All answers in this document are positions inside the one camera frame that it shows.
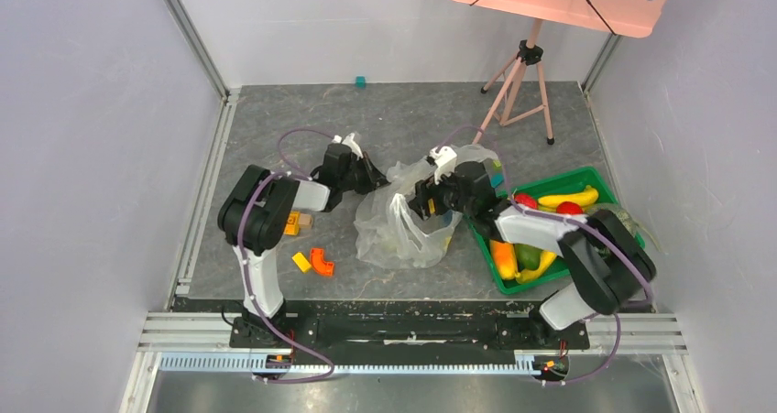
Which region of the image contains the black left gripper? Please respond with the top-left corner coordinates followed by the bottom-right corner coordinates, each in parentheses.
top-left (339, 152), bottom-right (392, 196)

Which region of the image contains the orange yellow mango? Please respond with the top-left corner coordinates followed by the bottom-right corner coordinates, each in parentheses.
top-left (488, 240), bottom-right (519, 280)

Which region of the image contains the clear plastic bag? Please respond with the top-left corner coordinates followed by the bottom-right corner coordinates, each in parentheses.
top-left (355, 145), bottom-right (498, 269)

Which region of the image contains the red heart shaped fruit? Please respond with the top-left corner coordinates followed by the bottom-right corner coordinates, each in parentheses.
top-left (555, 201), bottom-right (585, 215)

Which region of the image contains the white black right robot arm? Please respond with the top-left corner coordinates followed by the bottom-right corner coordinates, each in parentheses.
top-left (409, 161), bottom-right (656, 347)

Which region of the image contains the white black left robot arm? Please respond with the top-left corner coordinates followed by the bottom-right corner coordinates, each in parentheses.
top-left (217, 143), bottom-right (389, 347)

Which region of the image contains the teal long toy block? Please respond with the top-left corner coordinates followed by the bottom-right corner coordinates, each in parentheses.
top-left (490, 173), bottom-right (504, 189)

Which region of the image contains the red strawberry fruit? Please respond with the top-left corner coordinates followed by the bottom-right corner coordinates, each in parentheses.
top-left (513, 192), bottom-right (539, 210)

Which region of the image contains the tan wooden cube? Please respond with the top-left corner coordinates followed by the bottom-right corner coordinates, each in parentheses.
top-left (298, 213), bottom-right (313, 229)

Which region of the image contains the yellow square toy brick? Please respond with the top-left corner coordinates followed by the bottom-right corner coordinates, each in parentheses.
top-left (283, 211), bottom-right (301, 236)

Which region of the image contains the yellow banana bunch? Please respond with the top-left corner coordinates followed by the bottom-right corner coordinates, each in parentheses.
top-left (538, 185), bottom-right (599, 212)

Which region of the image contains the green mango in tray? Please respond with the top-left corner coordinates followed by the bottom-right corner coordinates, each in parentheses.
top-left (514, 244), bottom-right (542, 272)

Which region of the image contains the orange curved toy piece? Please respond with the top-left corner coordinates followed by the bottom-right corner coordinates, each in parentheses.
top-left (310, 247), bottom-right (335, 277)

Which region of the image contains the yellow flat toy block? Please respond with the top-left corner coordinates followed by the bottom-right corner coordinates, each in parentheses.
top-left (292, 252), bottom-right (313, 274)

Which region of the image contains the green plastic tray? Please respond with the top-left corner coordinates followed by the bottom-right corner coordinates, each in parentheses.
top-left (467, 166), bottom-right (624, 296)

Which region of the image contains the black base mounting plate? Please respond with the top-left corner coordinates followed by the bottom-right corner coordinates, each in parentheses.
top-left (223, 299), bottom-right (590, 353)

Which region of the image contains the netted green melon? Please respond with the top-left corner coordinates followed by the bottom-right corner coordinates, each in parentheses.
top-left (586, 202), bottom-right (639, 237)

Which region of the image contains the pink music stand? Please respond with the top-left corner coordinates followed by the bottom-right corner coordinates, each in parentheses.
top-left (452, 0), bottom-right (667, 144)

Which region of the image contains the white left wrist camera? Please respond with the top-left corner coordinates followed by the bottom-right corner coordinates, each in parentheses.
top-left (332, 132), bottom-right (365, 158)

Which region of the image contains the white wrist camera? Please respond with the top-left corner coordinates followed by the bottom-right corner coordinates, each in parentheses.
top-left (426, 146), bottom-right (457, 184)
top-left (332, 132), bottom-right (365, 158)

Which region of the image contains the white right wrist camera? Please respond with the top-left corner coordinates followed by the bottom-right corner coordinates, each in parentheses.
top-left (426, 146), bottom-right (457, 184)

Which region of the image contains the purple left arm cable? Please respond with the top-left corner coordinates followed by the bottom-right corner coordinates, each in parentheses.
top-left (236, 126), bottom-right (336, 386)

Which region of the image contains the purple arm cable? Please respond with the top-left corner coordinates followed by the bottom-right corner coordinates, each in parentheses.
top-left (236, 126), bottom-right (336, 386)
top-left (433, 125), bottom-right (655, 387)

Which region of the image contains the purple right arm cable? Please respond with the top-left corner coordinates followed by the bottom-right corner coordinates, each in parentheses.
top-left (433, 125), bottom-right (655, 387)

